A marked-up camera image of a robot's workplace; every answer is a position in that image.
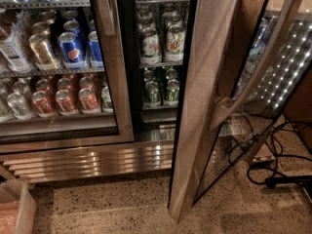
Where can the blue Pepsi can front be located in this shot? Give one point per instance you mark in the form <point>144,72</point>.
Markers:
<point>73,50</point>

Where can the white green can far left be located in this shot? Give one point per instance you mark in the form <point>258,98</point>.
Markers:
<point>150,48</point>

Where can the silver can lower left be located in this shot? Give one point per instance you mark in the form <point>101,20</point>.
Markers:
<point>20,106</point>

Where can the clear labelled bottle left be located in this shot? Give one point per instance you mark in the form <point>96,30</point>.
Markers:
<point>11,47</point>

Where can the red soda can middle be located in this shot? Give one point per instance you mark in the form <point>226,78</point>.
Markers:
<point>66,103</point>

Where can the blue Pepsi can edge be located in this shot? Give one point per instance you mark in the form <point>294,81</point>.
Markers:
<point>95,49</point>

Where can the stainless fridge bottom grille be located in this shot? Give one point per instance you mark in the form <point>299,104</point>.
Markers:
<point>39,154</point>

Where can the gold soda can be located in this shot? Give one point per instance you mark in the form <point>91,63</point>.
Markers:
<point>45,55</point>

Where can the green soda can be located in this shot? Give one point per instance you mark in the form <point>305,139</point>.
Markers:
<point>172,92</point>

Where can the clear plastic storage bin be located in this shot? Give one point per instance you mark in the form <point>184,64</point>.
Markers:
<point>17,208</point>

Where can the glass fridge door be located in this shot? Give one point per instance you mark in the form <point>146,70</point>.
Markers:
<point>51,18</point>
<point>244,61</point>

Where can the red soda can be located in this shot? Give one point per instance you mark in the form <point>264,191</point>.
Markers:
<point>66,103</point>
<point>89,101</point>
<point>43,104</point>

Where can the red soda can left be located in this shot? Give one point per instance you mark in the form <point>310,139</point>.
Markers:
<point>43,104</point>

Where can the red soda can right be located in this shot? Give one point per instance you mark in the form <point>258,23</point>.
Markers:
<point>89,101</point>

